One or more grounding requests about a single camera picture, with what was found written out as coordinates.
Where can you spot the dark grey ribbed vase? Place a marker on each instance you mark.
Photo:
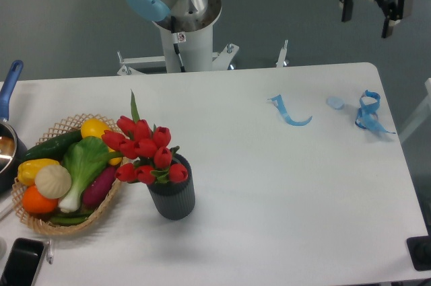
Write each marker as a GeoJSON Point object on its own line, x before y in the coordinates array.
{"type": "Point", "coordinates": [175, 201]}

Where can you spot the black smartphone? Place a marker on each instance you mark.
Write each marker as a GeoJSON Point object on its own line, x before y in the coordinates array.
{"type": "Point", "coordinates": [23, 262]}

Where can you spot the blue handled saucepan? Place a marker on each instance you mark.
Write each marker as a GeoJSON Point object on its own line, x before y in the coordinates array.
{"type": "Point", "coordinates": [12, 148]}

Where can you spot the tangled blue ribbon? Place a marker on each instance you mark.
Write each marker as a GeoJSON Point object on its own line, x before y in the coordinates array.
{"type": "Point", "coordinates": [367, 116]}

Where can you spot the white steamed bun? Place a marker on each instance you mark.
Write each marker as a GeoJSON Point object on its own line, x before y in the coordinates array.
{"type": "Point", "coordinates": [53, 181]}

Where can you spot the blue ribbon strip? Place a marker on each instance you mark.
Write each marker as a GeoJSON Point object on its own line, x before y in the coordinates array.
{"type": "Point", "coordinates": [278, 102]}

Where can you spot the silver pen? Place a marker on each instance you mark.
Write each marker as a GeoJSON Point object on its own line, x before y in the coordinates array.
{"type": "Point", "coordinates": [50, 251]}

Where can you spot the green pea pod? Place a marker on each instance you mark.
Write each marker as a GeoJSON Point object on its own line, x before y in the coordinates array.
{"type": "Point", "coordinates": [69, 219]}

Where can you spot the green cucumber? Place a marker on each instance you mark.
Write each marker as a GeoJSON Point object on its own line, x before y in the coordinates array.
{"type": "Point", "coordinates": [54, 148]}

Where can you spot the green bok choy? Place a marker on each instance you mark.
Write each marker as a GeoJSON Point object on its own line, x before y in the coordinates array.
{"type": "Point", "coordinates": [84, 160]}

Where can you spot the woven wicker basket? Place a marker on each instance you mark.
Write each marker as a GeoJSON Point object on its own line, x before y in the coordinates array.
{"type": "Point", "coordinates": [68, 124]}

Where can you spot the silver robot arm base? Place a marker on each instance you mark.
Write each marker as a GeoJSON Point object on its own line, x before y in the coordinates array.
{"type": "Point", "coordinates": [186, 30]}

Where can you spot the white frame at right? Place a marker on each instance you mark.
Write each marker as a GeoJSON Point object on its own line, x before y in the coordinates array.
{"type": "Point", "coordinates": [417, 116]}

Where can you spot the black device at edge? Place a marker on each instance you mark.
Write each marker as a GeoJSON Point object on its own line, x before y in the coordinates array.
{"type": "Point", "coordinates": [419, 251]}

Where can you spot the yellow bell pepper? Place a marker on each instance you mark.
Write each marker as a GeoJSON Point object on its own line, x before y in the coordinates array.
{"type": "Point", "coordinates": [28, 170]}

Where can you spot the purple sweet potato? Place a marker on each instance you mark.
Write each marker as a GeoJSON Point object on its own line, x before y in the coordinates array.
{"type": "Point", "coordinates": [95, 193]}

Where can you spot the red tulip bouquet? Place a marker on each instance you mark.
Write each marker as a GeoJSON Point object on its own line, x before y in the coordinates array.
{"type": "Point", "coordinates": [151, 159]}

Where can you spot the orange fruit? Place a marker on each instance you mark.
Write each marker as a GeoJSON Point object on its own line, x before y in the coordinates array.
{"type": "Point", "coordinates": [34, 202]}

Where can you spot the white metal mounting frame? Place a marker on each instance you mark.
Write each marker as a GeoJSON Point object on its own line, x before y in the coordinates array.
{"type": "Point", "coordinates": [223, 60]}

